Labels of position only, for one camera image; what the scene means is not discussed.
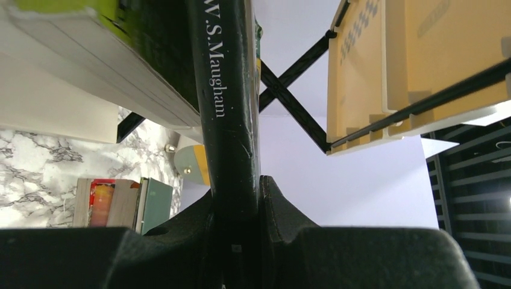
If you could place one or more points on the round drawer box orange yellow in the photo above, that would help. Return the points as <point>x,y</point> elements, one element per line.
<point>191,162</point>

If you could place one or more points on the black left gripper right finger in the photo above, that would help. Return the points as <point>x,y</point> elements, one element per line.
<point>297,253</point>

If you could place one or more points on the black Moon and Sixpence book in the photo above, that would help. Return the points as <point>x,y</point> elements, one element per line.
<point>224,55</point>

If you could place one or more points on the red spine book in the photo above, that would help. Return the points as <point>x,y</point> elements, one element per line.
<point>106,203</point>

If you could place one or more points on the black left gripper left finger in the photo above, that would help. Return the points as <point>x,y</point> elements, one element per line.
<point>175,254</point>

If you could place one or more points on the green 65-storey treehouse book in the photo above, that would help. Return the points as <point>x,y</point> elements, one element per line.
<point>135,54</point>

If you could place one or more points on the beige black three-tier shelf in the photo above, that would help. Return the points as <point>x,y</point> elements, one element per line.
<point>397,69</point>

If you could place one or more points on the plain dark green book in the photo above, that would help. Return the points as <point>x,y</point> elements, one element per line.
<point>154,206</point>

